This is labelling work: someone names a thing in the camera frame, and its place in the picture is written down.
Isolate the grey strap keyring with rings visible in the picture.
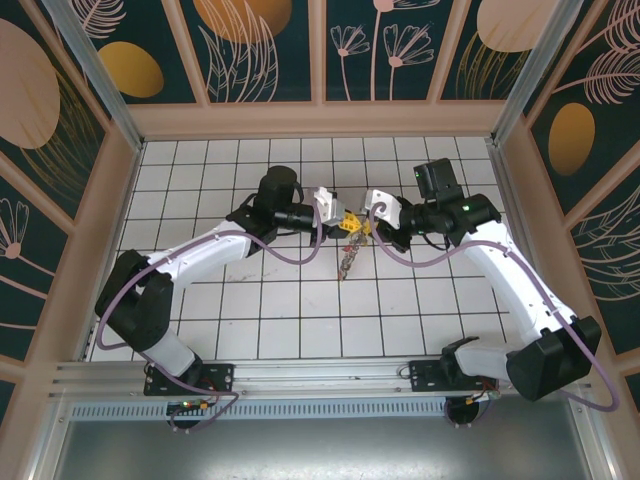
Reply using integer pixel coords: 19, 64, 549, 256
337, 227, 374, 284

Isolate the grey metal sheet panel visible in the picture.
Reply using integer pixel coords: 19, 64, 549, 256
49, 417, 599, 480

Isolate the connector board with LEDs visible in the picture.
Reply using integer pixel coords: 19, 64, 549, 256
167, 398, 211, 414

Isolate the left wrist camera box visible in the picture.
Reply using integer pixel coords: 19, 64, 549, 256
308, 185, 347, 227

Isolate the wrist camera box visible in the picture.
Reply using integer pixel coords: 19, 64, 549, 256
308, 185, 347, 227
363, 188, 405, 227

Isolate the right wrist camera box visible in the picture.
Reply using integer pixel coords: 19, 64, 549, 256
363, 188, 405, 227

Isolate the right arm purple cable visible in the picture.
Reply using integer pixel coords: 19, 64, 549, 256
367, 202, 621, 430

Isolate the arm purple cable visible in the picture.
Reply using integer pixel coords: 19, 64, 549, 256
367, 202, 621, 430
97, 199, 324, 432

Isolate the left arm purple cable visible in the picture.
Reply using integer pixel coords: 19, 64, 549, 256
97, 199, 324, 432

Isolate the aluminium side rail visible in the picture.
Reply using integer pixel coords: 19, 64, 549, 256
485, 138, 566, 354

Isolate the aluminium mounting rail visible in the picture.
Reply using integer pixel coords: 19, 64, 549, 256
48, 352, 592, 401

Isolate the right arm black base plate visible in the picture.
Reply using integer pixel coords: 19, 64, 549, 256
407, 357, 501, 395

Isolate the aluminium frame post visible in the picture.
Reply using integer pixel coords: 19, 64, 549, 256
488, 0, 601, 147
42, 0, 147, 151

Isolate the slotted grey cable duct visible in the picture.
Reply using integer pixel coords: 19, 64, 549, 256
69, 402, 451, 421

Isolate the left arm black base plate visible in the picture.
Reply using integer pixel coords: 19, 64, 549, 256
143, 362, 236, 396

